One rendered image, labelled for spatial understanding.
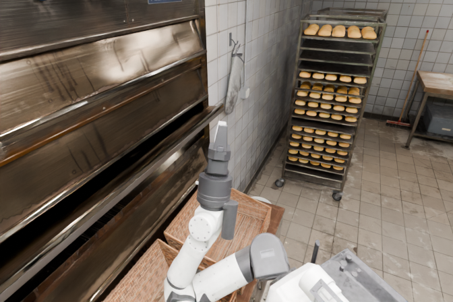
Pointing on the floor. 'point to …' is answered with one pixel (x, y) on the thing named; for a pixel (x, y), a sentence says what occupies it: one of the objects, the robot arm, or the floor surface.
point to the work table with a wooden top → (431, 89)
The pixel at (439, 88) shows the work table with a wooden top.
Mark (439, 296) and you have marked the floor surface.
